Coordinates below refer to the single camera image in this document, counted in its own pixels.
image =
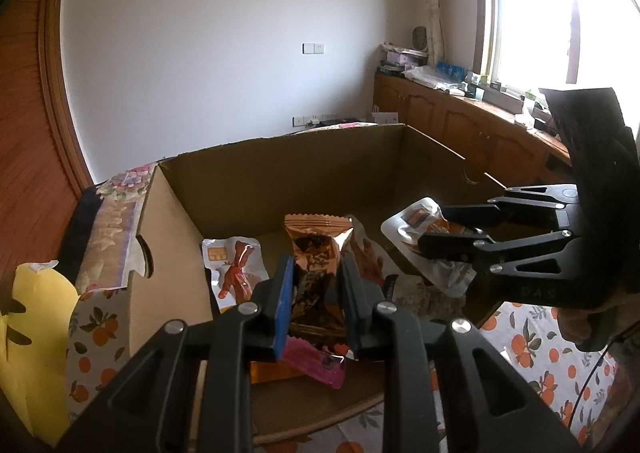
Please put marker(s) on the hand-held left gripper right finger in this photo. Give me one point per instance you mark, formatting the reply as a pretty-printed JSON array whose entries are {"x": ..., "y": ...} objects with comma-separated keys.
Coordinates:
[{"x": 350, "y": 308}]

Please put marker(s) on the yellow plush pillow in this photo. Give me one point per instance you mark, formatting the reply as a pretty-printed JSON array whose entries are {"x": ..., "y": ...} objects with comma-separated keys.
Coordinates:
[{"x": 35, "y": 333}]

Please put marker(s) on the row of blue boxes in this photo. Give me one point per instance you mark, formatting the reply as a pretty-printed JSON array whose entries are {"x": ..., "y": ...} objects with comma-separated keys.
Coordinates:
[{"x": 448, "y": 69}]

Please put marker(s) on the wooden cabinet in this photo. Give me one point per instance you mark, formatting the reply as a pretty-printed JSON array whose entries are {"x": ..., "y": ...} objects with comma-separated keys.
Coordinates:
[{"x": 465, "y": 123}]

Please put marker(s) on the pile of boxes and papers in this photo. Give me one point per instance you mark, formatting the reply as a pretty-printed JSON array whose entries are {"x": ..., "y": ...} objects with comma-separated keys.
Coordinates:
[{"x": 402, "y": 60}]

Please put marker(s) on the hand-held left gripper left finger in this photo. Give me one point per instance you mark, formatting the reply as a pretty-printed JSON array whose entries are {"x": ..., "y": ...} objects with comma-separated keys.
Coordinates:
[{"x": 282, "y": 303}]

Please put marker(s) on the white sausage packet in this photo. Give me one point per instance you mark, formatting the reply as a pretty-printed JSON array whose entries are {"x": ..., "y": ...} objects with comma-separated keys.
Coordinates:
[{"x": 235, "y": 263}]

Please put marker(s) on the brown cardboard box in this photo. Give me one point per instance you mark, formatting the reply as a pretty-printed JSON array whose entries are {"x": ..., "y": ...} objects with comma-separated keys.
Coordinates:
[{"x": 325, "y": 183}]

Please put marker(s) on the clear packet with red print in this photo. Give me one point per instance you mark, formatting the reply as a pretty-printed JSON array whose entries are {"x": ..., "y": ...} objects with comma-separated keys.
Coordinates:
[{"x": 370, "y": 253}]

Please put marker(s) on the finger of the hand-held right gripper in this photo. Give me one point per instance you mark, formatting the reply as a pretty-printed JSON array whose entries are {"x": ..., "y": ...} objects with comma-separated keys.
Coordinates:
[
  {"x": 520, "y": 215},
  {"x": 500, "y": 248}
]

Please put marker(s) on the orange print bed sheet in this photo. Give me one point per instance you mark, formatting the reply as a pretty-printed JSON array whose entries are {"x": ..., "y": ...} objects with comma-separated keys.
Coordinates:
[{"x": 540, "y": 353}]

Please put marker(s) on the round grey ornament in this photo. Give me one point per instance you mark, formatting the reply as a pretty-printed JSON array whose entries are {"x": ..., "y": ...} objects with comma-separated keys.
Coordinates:
[{"x": 421, "y": 38}]

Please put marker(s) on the white plastic bags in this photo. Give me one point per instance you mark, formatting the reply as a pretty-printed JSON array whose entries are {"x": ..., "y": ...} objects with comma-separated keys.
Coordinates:
[{"x": 435, "y": 79}]

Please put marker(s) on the orange brown snack packet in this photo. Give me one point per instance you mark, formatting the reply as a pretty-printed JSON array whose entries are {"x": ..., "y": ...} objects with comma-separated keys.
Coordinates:
[{"x": 315, "y": 248}]

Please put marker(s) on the small white box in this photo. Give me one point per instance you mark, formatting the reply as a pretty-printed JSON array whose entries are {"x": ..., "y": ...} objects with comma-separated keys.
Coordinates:
[{"x": 385, "y": 118}]

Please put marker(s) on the wall power socket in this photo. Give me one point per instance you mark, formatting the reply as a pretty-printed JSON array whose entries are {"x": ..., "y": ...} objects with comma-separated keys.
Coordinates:
[{"x": 305, "y": 121}]

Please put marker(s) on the person's right forearm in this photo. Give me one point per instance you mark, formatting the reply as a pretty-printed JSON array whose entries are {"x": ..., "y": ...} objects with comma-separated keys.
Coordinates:
[{"x": 622, "y": 383}]

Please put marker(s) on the white wall switch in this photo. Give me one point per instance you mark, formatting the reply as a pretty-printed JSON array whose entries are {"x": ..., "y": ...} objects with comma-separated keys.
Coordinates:
[{"x": 313, "y": 48}]

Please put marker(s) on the person's right hand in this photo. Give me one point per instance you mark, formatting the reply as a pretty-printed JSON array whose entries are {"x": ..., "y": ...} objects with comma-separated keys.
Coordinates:
[{"x": 572, "y": 325}]

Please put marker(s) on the window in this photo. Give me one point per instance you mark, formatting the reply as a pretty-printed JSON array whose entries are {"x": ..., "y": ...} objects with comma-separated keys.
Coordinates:
[{"x": 560, "y": 13}]

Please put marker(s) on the pink snack packet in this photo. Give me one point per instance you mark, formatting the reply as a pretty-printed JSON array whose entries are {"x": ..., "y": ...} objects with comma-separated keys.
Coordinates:
[{"x": 315, "y": 363}]

